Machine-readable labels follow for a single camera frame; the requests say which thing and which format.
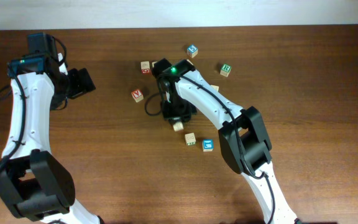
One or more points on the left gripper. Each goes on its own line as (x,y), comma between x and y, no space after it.
(82,83)

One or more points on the green A picture block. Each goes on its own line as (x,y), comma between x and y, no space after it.
(215,87)

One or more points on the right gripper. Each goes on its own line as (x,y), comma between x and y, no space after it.
(177,115)

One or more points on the blue number five block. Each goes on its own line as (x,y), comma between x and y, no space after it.
(192,51)

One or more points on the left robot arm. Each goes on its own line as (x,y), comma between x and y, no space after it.
(33,184)

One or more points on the red C block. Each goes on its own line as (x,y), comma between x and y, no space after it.
(145,67)

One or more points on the green R block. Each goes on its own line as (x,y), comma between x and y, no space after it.
(225,70)

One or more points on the dog picture wooden block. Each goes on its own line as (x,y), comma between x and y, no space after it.
(178,126)

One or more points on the blue L block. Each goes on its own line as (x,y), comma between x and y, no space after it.
(208,145)

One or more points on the red E block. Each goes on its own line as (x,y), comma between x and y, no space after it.
(190,139)

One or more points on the red V block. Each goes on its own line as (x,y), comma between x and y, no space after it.
(137,95)

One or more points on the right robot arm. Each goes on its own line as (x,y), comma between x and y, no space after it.
(244,142)

